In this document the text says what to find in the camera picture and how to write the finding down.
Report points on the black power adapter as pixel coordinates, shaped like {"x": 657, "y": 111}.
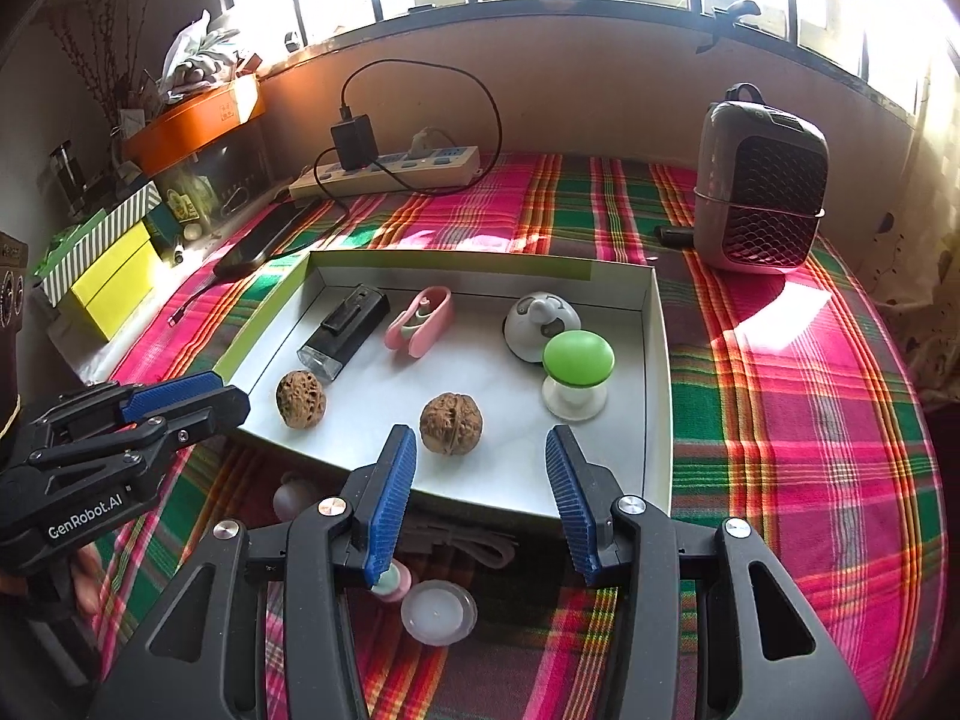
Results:
{"x": 354, "y": 142}

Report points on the black phone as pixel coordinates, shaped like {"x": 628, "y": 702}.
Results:
{"x": 262, "y": 240}

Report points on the yellow striped box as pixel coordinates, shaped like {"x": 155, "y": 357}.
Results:
{"x": 97, "y": 236}

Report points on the beige power strip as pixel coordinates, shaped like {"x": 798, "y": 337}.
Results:
{"x": 420, "y": 169}

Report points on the glass french press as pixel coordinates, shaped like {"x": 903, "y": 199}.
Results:
{"x": 69, "y": 180}

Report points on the black flashlight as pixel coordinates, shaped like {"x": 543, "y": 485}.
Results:
{"x": 349, "y": 322}

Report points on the small white round jar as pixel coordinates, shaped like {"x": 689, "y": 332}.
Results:
{"x": 439, "y": 611}

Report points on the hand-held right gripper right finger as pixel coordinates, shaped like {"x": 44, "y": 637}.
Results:
{"x": 566, "y": 502}

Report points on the white plug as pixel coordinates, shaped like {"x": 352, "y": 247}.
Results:
{"x": 427, "y": 142}

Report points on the cream dotted curtain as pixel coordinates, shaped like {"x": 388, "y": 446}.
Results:
{"x": 922, "y": 277}

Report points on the pink green plaid tablecloth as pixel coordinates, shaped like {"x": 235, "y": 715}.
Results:
{"x": 787, "y": 427}

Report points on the green labelled jar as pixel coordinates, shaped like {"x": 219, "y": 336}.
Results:
{"x": 184, "y": 206}

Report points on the round brown walnut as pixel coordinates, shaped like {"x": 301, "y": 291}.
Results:
{"x": 452, "y": 424}

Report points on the black window latch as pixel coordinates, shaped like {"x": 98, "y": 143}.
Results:
{"x": 739, "y": 11}

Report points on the shallow green white cardboard box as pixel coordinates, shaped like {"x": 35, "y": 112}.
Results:
{"x": 510, "y": 405}

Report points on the pitted brown walnut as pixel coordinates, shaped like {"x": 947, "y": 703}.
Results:
{"x": 300, "y": 399}

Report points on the green mushroom-shaped massager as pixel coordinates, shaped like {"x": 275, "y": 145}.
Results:
{"x": 577, "y": 356}

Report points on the orange box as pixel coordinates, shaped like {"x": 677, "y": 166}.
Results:
{"x": 195, "y": 127}

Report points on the person's left hand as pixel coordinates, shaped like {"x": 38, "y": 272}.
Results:
{"x": 87, "y": 581}

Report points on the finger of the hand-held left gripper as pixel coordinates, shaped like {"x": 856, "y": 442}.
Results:
{"x": 172, "y": 394}
{"x": 225, "y": 409}

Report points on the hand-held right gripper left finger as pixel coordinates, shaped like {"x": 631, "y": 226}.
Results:
{"x": 390, "y": 495}

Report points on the grey portable heater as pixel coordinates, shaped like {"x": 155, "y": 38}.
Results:
{"x": 757, "y": 180}

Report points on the dried branches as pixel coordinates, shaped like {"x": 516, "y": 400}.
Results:
{"x": 97, "y": 37}

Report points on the white plastic bag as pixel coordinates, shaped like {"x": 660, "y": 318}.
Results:
{"x": 187, "y": 45}

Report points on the grey panda toy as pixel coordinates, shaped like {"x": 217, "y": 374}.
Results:
{"x": 529, "y": 326}

